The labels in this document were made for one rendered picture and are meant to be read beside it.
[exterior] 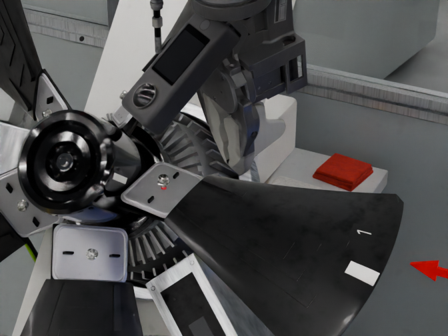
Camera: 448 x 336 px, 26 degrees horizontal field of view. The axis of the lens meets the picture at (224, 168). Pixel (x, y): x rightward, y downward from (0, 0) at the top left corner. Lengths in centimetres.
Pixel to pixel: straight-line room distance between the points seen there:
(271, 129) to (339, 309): 19
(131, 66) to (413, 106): 56
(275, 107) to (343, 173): 17
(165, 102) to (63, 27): 119
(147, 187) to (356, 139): 78
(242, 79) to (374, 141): 94
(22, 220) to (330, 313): 41
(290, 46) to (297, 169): 88
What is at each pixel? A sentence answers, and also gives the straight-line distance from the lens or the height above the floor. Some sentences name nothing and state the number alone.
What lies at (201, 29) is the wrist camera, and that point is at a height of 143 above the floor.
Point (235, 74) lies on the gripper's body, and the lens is 86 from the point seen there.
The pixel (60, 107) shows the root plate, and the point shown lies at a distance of 114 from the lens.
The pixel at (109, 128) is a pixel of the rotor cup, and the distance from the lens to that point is 107.
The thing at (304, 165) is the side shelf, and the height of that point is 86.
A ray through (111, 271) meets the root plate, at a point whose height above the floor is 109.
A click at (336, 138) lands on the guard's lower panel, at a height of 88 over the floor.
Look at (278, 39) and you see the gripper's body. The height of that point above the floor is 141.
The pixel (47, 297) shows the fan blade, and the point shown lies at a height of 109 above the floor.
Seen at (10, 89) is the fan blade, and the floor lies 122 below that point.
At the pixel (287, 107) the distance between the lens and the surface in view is 172.
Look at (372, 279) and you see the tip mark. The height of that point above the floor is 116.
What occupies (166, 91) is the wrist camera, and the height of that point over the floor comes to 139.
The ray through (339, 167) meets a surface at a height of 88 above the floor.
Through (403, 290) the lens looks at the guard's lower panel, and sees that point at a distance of 194.
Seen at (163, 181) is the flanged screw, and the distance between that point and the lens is 107.
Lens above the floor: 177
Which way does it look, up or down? 32 degrees down
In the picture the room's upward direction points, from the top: straight up
